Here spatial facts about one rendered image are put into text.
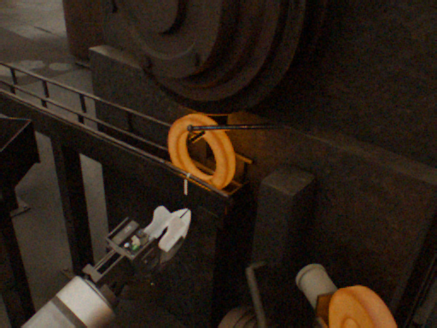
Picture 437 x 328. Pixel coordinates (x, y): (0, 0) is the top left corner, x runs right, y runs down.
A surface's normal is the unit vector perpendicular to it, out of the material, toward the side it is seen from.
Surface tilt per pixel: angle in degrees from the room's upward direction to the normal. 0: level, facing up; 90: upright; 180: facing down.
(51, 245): 0
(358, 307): 90
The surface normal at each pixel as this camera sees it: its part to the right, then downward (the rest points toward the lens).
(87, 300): 0.26, -0.40
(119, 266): 0.76, 0.40
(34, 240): 0.05, -0.84
